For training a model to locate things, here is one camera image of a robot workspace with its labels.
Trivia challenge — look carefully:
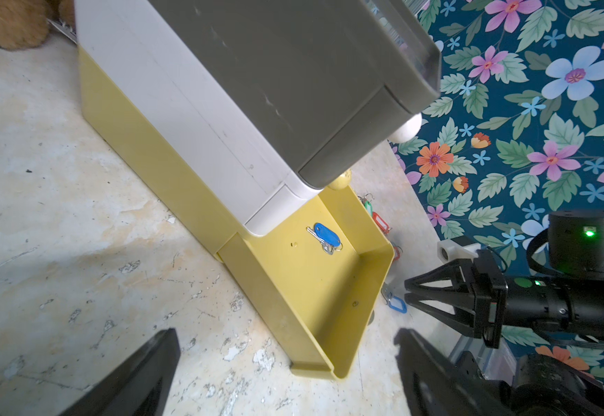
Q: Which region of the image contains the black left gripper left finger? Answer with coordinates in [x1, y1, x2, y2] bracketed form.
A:
[62, 329, 180, 415]

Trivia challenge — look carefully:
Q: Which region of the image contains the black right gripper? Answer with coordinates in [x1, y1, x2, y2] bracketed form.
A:
[404, 250, 508, 349]

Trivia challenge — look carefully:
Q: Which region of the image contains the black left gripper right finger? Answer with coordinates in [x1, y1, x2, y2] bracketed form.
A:
[394, 329, 513, 415]

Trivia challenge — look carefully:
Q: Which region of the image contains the blue tagged key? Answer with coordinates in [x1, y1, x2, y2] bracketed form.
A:
[306, 223, 343, 255]
[381, 289, 408, 315]

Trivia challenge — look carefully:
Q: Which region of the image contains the red tagged key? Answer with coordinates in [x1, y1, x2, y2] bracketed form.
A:
[392, 244, 402, 262]
[372, 211, 391, 235]

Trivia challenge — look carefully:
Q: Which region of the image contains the yellow bottom drawer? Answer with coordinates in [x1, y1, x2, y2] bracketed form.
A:
[79, 52, 394, 380]

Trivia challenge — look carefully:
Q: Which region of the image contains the grey three-drawer cabinet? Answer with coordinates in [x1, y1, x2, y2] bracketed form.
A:
[75, 1, 442, 236]

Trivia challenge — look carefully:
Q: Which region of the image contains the green tagged key bunch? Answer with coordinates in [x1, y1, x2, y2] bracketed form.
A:
[359, 193, 374, 217]

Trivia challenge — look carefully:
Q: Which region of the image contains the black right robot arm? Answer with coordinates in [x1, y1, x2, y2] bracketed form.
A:
[404, 210, 604, 350]

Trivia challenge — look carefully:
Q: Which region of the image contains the blue tagged key in drawer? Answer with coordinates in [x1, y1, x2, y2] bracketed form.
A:
[306, 223, 343, 255]

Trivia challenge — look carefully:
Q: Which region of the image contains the brown plush teddy bear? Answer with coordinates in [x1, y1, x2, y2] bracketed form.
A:
[0, 0, 76, 50]

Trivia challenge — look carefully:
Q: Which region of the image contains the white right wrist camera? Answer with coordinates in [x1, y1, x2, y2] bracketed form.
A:
[437, 236, 482, 263]

